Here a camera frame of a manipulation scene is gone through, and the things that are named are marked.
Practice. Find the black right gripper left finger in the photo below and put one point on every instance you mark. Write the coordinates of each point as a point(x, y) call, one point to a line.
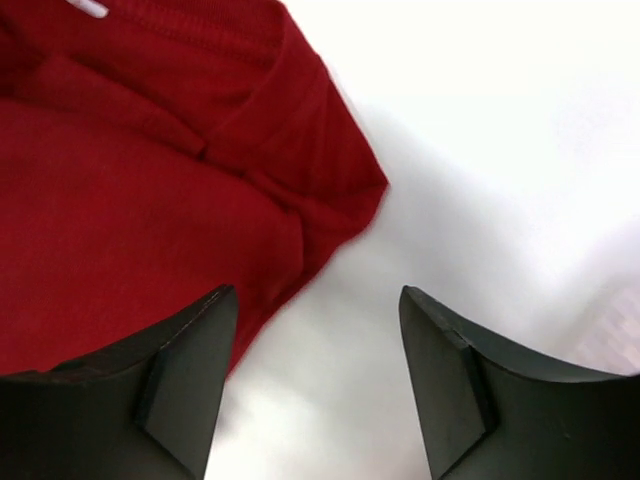
point(144, 407)

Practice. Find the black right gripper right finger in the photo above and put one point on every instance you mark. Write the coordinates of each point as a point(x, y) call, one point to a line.
point(491, 408)

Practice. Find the dark red t shirt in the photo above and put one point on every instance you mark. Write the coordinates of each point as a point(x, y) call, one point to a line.
point(154, 150)

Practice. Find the white plastic laundry basket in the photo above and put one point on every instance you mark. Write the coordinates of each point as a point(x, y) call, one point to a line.
point(608, 338)

